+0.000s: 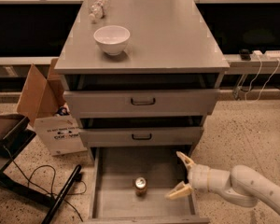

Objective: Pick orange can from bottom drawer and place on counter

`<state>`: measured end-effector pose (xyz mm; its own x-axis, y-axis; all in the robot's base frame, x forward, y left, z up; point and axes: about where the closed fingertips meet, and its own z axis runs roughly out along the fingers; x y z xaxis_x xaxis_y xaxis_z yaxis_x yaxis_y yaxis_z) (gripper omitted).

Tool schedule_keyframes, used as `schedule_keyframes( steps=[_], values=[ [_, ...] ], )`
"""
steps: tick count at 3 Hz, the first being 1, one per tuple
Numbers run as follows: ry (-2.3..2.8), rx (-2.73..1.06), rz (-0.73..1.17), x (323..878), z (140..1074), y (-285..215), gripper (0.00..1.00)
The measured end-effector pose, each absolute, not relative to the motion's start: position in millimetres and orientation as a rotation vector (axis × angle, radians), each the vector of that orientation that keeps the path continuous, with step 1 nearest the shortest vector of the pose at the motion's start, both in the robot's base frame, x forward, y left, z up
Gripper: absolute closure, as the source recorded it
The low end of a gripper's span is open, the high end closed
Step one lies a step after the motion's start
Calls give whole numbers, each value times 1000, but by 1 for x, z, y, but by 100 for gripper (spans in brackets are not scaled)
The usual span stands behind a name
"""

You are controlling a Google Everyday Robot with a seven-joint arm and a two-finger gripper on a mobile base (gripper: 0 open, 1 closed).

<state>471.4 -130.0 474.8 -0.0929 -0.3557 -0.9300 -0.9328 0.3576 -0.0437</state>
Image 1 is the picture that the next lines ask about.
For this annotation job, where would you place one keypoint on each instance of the white power strip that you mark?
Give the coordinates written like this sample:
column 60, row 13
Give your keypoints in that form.
column 267, row 55

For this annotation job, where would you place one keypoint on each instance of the grey drawer cabinet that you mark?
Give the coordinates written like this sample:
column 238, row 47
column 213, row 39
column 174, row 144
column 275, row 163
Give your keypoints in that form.
column 170, row 48

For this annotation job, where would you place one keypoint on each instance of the grey middle drawer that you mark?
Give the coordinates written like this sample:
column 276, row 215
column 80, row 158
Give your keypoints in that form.
column 141, row 137

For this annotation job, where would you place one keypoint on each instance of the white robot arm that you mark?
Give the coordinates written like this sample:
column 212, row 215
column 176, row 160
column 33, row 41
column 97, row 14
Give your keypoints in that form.
column 241, row 185

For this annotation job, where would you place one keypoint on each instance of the white ceramic bowl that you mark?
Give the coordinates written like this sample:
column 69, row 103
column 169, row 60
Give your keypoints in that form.
column 112, row 39

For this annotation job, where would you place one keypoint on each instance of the brown cardboard box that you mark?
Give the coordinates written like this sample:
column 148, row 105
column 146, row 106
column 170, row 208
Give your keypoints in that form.
column 42, row 102

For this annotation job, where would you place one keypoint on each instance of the grey top drawer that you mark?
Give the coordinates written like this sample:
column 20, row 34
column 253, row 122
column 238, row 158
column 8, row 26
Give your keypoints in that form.
column 126, row 104

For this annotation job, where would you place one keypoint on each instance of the clear plastic bottle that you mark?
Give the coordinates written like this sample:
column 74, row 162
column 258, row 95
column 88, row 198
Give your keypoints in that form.
column 98, row 10

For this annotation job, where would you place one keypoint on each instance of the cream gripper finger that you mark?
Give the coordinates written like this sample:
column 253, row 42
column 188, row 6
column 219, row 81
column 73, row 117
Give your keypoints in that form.
column 188, row 162
column 180, row 190

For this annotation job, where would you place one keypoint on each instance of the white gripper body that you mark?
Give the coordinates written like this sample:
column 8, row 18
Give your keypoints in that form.
column 198, row 177

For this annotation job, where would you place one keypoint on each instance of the grey open bottom drawer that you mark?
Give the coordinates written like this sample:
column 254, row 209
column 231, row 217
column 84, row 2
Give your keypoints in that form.
column 113, row 198

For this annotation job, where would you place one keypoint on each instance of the orange drink can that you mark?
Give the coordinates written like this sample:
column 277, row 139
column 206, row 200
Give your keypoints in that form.
column 140, row 186

